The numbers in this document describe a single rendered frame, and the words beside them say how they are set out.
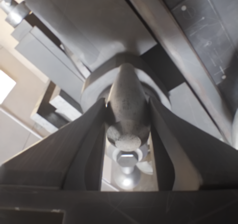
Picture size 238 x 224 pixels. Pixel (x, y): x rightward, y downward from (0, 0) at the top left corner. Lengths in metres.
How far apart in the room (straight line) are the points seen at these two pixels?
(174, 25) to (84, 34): 0.09
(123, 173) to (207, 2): 0.19
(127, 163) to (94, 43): 0.13
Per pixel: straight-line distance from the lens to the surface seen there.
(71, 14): 0.23
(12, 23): 0.47
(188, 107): 0.29
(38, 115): 0.51
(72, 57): 0.37
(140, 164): 0.84
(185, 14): 0.23
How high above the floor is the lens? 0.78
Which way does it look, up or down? 23 degrees up
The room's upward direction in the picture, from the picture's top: 122 degrees counter-clockwise
